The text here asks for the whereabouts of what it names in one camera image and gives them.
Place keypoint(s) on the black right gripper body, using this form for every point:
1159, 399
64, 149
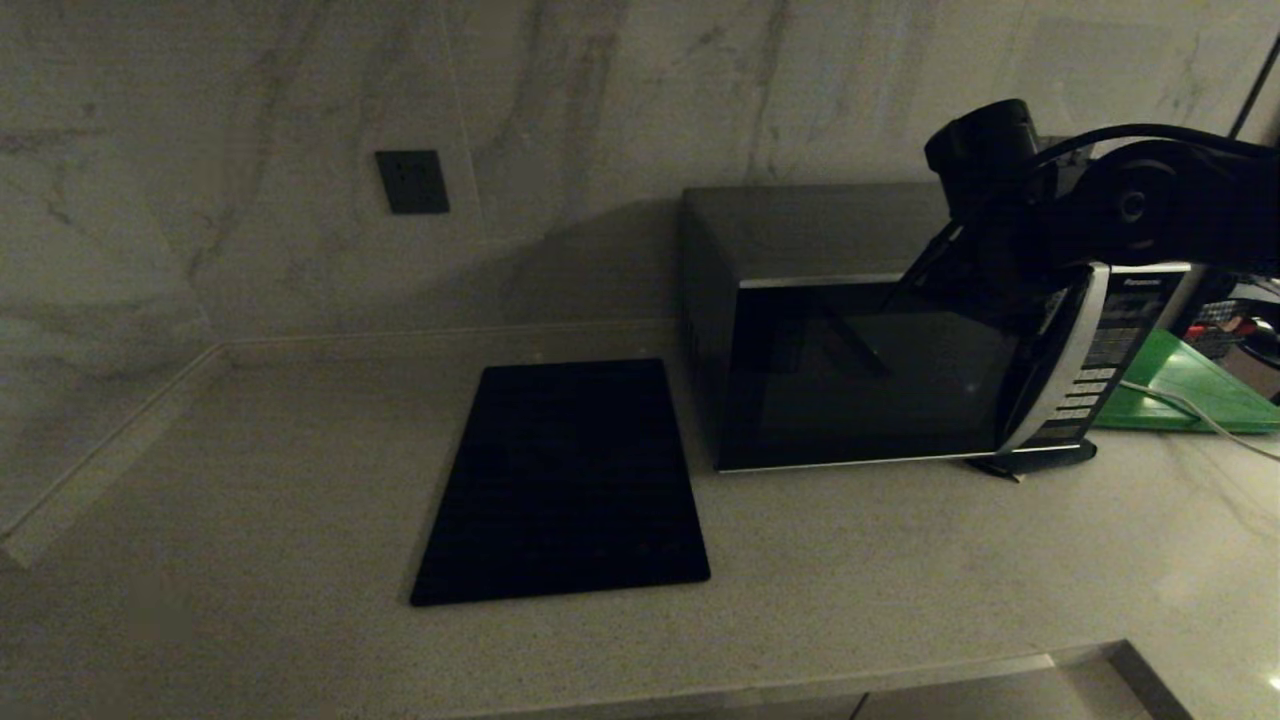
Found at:
1000, 270

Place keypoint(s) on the black glass microwave door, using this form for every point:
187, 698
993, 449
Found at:
860, 390

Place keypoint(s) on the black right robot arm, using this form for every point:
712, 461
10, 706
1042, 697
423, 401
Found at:
1140, 205

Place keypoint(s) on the silver black microwave oven body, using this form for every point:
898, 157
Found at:
800, 225

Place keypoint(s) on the green cutting board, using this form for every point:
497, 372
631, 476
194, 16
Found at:
1190, 385

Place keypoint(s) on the black induction cooktop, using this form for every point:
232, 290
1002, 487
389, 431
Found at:
570, 480

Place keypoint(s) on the black partition frame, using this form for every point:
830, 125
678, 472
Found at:
1255, 90

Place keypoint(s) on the dark single wall socket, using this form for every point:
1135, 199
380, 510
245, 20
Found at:
412, 182

